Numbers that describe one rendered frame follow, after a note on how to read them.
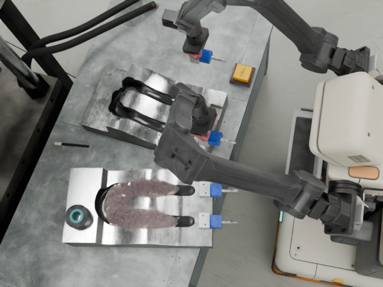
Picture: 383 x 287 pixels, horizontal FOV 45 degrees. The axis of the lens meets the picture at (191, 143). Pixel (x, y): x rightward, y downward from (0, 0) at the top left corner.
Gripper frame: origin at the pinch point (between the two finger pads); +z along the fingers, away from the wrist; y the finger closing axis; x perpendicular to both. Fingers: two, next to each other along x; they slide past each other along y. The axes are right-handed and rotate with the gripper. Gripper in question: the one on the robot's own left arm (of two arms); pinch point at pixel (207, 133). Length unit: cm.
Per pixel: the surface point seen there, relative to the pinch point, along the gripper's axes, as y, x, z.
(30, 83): -2, -74, -6
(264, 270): 15, 17, 101
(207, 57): -27.2, -8.2, -6.4
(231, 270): 21, 2, 99
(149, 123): 0.1, -22.9, 1.2
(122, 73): -17.6, -41.6, -1.1
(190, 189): 17.1, -2.4, 11.1
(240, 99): -23.3, 3.5, 11.2
